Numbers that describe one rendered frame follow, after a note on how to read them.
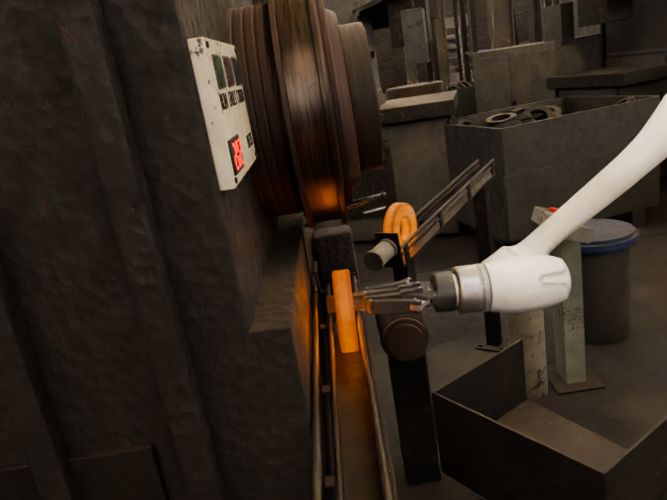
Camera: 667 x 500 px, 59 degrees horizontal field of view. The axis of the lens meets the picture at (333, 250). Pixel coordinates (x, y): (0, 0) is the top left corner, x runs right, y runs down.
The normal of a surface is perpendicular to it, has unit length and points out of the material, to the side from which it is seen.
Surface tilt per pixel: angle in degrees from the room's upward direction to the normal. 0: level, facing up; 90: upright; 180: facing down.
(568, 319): 90
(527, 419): 5
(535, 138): 90
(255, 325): 0
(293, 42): 60
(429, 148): 90
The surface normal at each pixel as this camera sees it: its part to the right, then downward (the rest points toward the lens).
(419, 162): -0.22, 0.32
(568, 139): 0.28, 0.24
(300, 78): -0.02, 0.04
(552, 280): 0.15, -0.09
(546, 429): -0.11, -0.93
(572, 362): 0.02, 0.29
